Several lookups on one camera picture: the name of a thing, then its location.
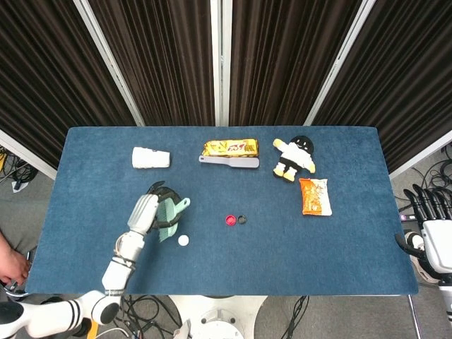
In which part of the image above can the white metal table frame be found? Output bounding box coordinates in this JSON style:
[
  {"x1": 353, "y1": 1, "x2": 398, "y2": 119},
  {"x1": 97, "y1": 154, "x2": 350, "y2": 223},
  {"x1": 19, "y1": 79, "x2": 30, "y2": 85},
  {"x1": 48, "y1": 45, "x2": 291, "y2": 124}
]
[{"x1": 408, "y1": 295, "x2": 422, "y2": 339}]

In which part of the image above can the white partition bottom rail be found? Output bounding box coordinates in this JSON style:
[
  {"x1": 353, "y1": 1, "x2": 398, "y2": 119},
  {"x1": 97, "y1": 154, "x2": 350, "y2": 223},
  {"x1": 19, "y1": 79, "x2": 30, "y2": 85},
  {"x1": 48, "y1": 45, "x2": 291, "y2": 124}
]
[
  {"x1": 388, "y1": 129, "x2": 452, "y2": 180},
  {"x1": 0, "y1": 129, "x2": 58, "y2": 180}
]

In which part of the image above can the yellow snack package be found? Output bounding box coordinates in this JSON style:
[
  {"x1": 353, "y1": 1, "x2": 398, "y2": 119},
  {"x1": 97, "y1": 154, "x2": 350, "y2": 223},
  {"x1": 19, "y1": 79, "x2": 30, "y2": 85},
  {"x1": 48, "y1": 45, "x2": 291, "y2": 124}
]
[{"x1": 203, "y1": 138, "x2": 260, "y2": 159}]

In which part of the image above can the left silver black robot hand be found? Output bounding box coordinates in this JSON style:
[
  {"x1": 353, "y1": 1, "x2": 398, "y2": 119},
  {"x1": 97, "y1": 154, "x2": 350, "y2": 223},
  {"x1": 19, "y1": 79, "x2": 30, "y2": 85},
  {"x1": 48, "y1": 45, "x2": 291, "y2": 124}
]
[{"x1": 126, "y1": 180, "x2": 182, "y2": 237}]

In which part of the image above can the white paper cup stack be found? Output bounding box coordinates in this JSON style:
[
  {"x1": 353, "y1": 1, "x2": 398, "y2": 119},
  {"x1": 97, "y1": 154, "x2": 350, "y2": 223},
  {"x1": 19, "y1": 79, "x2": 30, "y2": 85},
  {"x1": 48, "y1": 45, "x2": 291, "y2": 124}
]
[{"x1": 131, "y1": 146, "x2": 172, "y2": 170}]

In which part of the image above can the orange white snack bag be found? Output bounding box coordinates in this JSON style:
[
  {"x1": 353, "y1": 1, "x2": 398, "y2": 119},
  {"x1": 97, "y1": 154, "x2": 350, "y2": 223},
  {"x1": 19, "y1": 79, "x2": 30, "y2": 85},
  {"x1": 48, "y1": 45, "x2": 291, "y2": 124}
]
[{"x1": 298, "y1": 177, "x2": 333, "y2": 217}]

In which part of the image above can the dark brown pleated curtain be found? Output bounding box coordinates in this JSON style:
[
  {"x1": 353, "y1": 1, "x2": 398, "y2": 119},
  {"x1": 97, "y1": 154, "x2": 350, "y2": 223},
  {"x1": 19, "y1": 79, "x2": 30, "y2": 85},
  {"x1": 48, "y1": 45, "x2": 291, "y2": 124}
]
[
  {"x1": 229, "y1": 0, "x2": 364, "y2": 127},
  {"x1": 312, "y1": 0, "x2": 452, "y2": 170},
  {"x1": 0, "y1": 0, "x2": 137, "y2": 170},
  {"x1": 84, "y1": 0, "x2": 216, "y2": 127}
]

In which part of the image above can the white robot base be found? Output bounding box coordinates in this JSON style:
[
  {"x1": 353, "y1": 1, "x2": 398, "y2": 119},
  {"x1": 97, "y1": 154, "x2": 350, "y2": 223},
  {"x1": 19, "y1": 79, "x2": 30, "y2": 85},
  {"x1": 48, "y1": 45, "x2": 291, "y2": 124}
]
[{"x1": 168, "y1": 295, "x2": 269, "y2": 339}]

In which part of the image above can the small light green broom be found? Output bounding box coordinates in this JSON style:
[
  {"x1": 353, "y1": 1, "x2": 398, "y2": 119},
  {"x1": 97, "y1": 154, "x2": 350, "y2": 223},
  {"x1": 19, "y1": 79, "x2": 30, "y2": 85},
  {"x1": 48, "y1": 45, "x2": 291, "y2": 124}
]
[{"x1": 155, "y1": 196, "x2": 191, "y2": 244}]

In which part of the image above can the blue table cloth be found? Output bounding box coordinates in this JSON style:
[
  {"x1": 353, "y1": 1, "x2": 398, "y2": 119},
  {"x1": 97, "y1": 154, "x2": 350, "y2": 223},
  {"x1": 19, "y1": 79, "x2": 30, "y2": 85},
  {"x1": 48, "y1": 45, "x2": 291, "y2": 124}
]
[{"x1": 25, "y1": 126, "x2": 420, "y2": 296}]

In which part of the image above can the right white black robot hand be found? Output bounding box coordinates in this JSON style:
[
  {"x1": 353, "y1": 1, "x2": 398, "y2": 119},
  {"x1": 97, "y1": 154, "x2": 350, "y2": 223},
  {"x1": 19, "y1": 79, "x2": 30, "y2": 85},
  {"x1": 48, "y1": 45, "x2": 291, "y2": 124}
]
[{"x1": 394, "y1": 183, "x2": 452, "y2": 283}]

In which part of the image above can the black white plush doll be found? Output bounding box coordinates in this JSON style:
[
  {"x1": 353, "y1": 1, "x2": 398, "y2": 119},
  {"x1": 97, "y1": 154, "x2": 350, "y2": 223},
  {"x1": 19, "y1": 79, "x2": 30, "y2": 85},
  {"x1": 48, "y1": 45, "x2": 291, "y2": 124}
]
[{"x1": 272, "y1": 136, "x2": 317, "y2": 183}]

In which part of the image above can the white partition frame post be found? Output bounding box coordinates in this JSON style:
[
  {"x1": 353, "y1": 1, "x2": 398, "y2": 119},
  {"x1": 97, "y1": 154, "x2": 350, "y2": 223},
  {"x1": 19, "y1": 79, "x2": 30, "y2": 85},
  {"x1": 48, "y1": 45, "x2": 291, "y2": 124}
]
[
  {"x1": 302, "y1": 0, "x2": 377, "y2": 126},
  {"x1": 72, "y1": 0, "x2": 145, "y2": 127},
  {"x1": 210, "y1": 0, "x2": 233, "y2": 127}
]

